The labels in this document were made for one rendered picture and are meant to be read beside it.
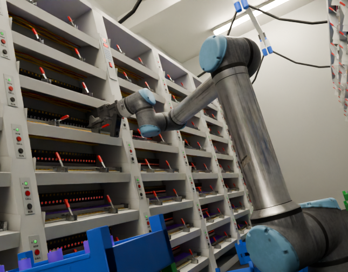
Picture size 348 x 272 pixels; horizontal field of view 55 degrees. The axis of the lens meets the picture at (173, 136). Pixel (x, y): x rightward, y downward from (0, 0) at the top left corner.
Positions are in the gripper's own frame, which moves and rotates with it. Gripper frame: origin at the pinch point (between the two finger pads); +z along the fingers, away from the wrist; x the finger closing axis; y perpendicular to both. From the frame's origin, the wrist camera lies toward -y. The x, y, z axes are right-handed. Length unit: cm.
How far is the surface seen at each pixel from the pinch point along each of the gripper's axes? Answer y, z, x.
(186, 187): -35, -5, -83
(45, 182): -29, -6, 43
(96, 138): -8.7, -7.5, 8.1
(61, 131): -8.2, -7.7, 30.1
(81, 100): 9.6, -7.9, 12.6
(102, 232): -55, -72, 101
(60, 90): 11.3, -8.5, 26.1
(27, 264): -55, -51, 94
